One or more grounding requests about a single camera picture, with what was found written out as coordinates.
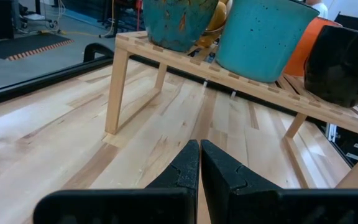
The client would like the teal speckled mug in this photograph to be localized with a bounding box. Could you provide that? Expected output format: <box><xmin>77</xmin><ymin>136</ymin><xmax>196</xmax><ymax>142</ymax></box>
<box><xmin>215</xmin><ymin>0</ymin><xmax>320</xmax><ymax>84</ymax></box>

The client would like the black striped-edge floor mat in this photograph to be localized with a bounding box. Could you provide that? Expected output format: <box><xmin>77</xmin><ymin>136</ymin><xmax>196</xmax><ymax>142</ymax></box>
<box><xmin>0</xmin><ymin>32</ymin><xmax>75</xmax><ymax>62</ymax></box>

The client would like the white wheeled cart base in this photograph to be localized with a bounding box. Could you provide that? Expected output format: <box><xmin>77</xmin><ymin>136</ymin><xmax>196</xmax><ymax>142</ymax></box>
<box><xmin>19</xmin><ymin>12</ymin><xmax>58</xmax><ymax>31</ymax></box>

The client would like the yellow mug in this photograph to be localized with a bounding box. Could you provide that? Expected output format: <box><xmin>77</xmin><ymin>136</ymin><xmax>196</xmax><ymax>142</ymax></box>
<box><xmin>196</xmin><ymin>1</ymin><xmax>228</xmax><ymax>49</ymax></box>

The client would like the black mug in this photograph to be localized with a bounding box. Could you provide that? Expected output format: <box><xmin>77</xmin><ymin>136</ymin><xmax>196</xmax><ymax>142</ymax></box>
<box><xmin>303</xmin><ymin>24</ymin><xmax>358</xmax><ymax>108</ymax></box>

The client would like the orange and white striped mug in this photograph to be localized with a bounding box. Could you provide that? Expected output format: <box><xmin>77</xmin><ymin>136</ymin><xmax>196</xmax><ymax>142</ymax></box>
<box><xmin>283</xmin><ymin>17</ymin><xmax>343</xmax><ymax>78</ymax></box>

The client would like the teal glazed bowl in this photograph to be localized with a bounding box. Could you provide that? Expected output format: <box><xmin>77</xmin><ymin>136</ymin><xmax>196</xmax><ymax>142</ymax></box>
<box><xmin>142</xmin><ymin>0</ymin><xmax>219</xmax><ymax>53</ymax></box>

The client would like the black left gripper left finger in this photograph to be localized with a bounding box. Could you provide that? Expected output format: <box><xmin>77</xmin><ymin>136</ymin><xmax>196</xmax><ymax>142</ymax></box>
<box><xmin>32</xmin><ymin>139</ymin><xmax>201</xmax><ymax>224</ymax></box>

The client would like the person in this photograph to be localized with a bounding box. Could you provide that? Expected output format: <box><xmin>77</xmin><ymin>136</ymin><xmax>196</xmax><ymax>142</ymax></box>
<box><xmin>305</xmin><ymin>0</ymin><xmax>329</xmax><ymax>19</ymax></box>

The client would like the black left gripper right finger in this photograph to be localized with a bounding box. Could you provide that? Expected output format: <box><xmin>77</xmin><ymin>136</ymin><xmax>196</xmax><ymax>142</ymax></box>
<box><xmin>200</xmin><ymin>139</ymin><xmax>358</xmax><ymax>224</ymax></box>

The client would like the wooden slatted rack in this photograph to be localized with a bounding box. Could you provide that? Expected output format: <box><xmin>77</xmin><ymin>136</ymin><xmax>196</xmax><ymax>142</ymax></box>
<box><xmin>104</xmin><ymin>30</ymin><xmax>358</xmax><ymax>190</ymax></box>

